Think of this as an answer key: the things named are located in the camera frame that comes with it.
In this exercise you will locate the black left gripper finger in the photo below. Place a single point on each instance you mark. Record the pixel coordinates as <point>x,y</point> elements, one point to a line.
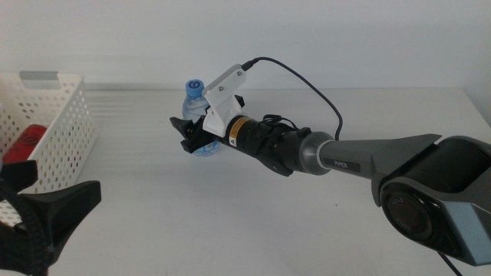
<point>69,199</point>
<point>17,176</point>

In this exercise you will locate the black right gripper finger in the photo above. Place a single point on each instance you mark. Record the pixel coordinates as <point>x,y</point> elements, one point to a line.
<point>193,146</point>
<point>183,125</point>

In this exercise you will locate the clear water bottle blue cap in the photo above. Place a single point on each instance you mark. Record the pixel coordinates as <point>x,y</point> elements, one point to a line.
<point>193,105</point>

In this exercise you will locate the red cola can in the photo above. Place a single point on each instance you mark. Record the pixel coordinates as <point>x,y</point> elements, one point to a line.
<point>27,143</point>

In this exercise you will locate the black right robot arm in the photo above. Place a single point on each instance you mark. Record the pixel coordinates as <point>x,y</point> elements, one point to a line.
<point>383,157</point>

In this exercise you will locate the white perforated plastic basket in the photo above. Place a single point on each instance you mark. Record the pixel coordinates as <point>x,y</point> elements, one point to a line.
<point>73,79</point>

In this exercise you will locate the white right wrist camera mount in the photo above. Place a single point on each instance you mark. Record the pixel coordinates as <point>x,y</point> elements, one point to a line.
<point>222,103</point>

